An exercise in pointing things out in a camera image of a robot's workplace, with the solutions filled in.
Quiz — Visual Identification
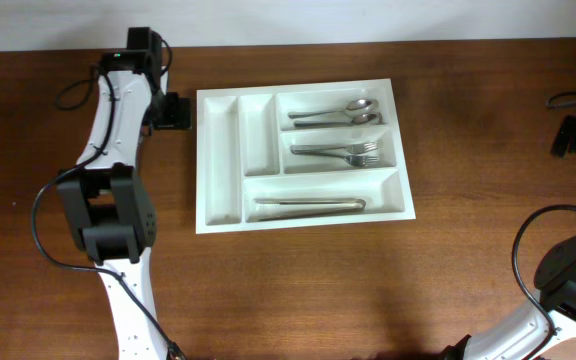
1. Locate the large steel spoon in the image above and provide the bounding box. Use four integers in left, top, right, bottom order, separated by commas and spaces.
288, 98, 379, 119
293, 113, 383, 128

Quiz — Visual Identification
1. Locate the steel fork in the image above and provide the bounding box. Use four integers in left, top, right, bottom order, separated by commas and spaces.
294, 151, 380, 167
290, 142, 379, 155

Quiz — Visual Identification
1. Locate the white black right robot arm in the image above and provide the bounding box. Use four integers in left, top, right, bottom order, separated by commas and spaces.
439, 204, 576, 360

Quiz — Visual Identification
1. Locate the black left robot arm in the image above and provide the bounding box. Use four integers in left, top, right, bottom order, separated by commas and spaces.
56, 27, 193, 359

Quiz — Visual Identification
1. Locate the white plastic cutlery tray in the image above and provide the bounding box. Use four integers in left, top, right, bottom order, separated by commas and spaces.
196, 79, 416, 234

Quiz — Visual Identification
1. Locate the black left camera cable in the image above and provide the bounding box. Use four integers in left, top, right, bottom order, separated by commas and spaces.
30, 37, 187, 360

